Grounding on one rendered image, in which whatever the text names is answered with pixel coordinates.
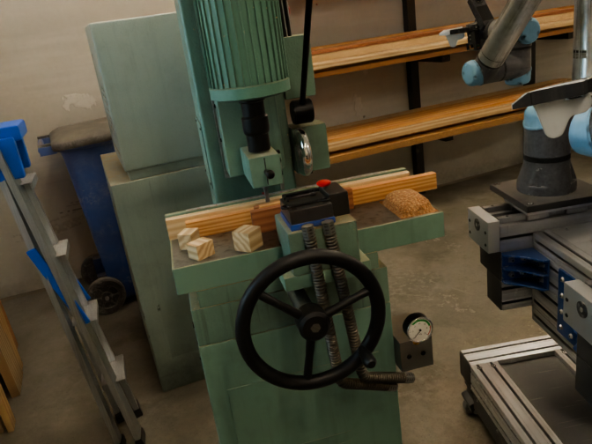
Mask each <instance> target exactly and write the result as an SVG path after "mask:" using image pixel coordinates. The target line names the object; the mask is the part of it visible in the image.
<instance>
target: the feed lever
mask: <svg viewBox="0 0 592 444"><path fill-rule="evenodd" d="M312 5H313V0H306V9H305V24H304V39H303V53H302V68H301V82H300V99H299V100H292V101H291V102H290V115H291V118H292V123H293V124H295V125H298V124H302V123H308V122H312V121H313V120H314V119H315V111H314V106H313V103H312V101H311V100H310V99H309V98H307V99H306V91H307V67H308V55H309V42H310V30H311V18H312Z"/></svg>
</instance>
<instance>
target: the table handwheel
mask: <svg viewBox="0 0 592 444"><path fill-rule="evenodd" d="M310 264H328V265H334V266H337V267H339V268H342V269H344V270H347V271H349V272H350V273H351V274H352V275H354V276H355V277H356V278H357V279H358V280H359V281H360V282H361V283H362V285H363V286H364V288H362V289H361V290H359V291H357V292H355V293H354V294H352V295H351V296H349V297H347V298H345V299H344V300H341V301H339V302H338V303H336V304H334V305H332V306H330V307H328V308H326V309H324V310H323V308H322V307H321V306H320V305H318V304H316V303H312V301H311V299H310V298H309V297H308V295H307V293H306V291H305V289H304V288H303V289H299V290H295V291H290V292H287V294H288V296H289V298H290V300H291V302H292V304H293V307H292V306H290V305H288V304H286V303H284V302H283V301H281V300H278V299H276V298H275V297H273V296H271V295H269V294H268V293H266V292H264V291H265V289H266V288H267V287H268V286H269V285H270V284H271V283H272V282H273V281H275V280H276V279H277V278H279V277H280V276H282V275H284V274H285V273H286V272H288V271H290V270H294V269H296V268H299V267H302V266H306V265H310ZM366 296H368V297H369V299H370V304H371V319H370V323H369V327H368V330H367V333H366V335H365V337H364V339H363V341H362V343H361V344H360V345H364V346H365V347H366V348H367V349H368V350H369V351H370V352H371V353H373V351H374V349H375V347H376V346H377V344H378V343H379V341H380V338H381V334H382V331H383V328H384V324H385V318H386V305H385V299H384V295H383V291H382V289H381V286H380V284H379V282H378V280H377V278H376V277H375V275H374V274H373V272H372V271H370V270H369V269H368V268H367V267H366V266H365V264H363V263H362V262H361V261H360V260H358V259H356V258H355V257H353V256H351V255H348V254H346V253H343V252H340V251H336V250H332V249H326V248H312V249H305V250H301V251H297V252H294V253H291V254H289V255H285V256H283V257H281V258H279V259H277V260H276V261H275V262H273V263H271V264H270V265H268V266H267V267H266V268H265V269H263V270H262V271H261V272H260V273H259V274H258V275H257V276H256V277H255V278H254V279H253V281H252V282H251V283H250V284H249V286H248V288H247V289H246V291H245V292H244V294H243V295H242V298H241V300H240V304H239V306H238V309H237V314H236V318H235V337H236V342H237V345H238V348H239V351H240V354H241V356H242V357H243V359H244V361H245V362H246V364H247V365H248V367H249V368H250V369H251V370H252V371H253V372H254V373H255V374H256V375H258V376H259V377H260V378H262V379H263V380H265V381H267V382H268V383H270V384H272V385H275V386H278V387H280V388H283V389H292V390H310V389H320V388H324V387H327V386H329V385H332V384H334V383H336V382H338V381H341V380H342V379H344V378H346V377H347V376H349V375H350V374H352V373H353V372H355V371H356V370H357V369H358V368H360V367H361V366H362V365H363V363H362V361H361V359H360V356H359V353H358V349H357V350H356V351H355V352H354V353H353V354H352V355H351V356H350V357H349V358H348V359H346V360H345V361H344V362H342V363H341V364H339V365H338V366H335V367H333V368H331V369H330V370H327V371H325V372H322V373H318V374H312V372H313V358H314V350H315V341H317V340H320V339H322V338H324V337H325V336H326V335H327V334H328V332H329V329H330V320H329V318H330V317H331V316H332V315H335V314H336V313H338V312H340V311H341V310H343V309H345V308H346V307H348V306H350V305H351V304H353V303H355V302H357V301H359V300H362V299H363V298H365V297H366ZM258 300H261V301H263V302H265V303H267V304H269V305H271V306H273V307H275V308H277V309H279V310H281V311H283V312H284V313H286V314H288V315H290V316H292V317H293V318H294V321H295V324H296V326H297V328H298V330H299V332H300V334H301V336H302V337H303V338H305V339H306V340H307V341H306V357H305V365H304V374H303V375H294V374H286V373H283V372H280V371H278V370H277V369H275V368H273V367H271V366H269V365H268V364H267V363H266V362H265V361H264V360H263V359H262V358H261V357H260V356H259V354H258V353H257V351H256V350H255V347H254V345H253V342H252V338H251V333H250V322H251V317H252V314H253V310H254V308H255V304H256V302H257V301H258Z"/></svg>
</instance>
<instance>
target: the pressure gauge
mask: <svg viewBox="0 0 592 444"><path fill-rule="evenodd" d="M419 329H421V331H420V332H419ZM403 332H404V333H405V334H406V336H407V337H408V338H409V339H410V340H411V341H412V342H413V344H419V343H421V342H424V341H425V340H426V339H428V338H429V337H430V336H431V335H432V333H433V323H432V322H431V321H430V320H429V319H428V318H427V317H426V316H425V315H424V314H422V313H413V314H410V315H408V316H407V317H406V318H405V320H404V322H403Z"/></svg>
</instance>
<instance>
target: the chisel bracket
mask: <svg viewBox="0 0 592 444"><path fill-rule="evenodd" d="M240 155H241V160H242V165H243V171H244V174H245V176H246V177H247V179H248V181H249V182H250V184H251V186H252V187H253V189H258V188H262V189H266V188H268V187H269V186H272V185H277V184H281V183H283V171H282V169H281V164H280V163H281V158H279V154H278V153H277V152H276V151H275V150H274V149H273V148H272V147H270V149H269V150H268V151H264V152H249V151H248V147H247V146H244V147H241V148H240ZM265 169H268V170H272V171H274V173H275V176H274V178H273V179H268V178H267V177H266V175H265V173H264V170H265Z"/></svg>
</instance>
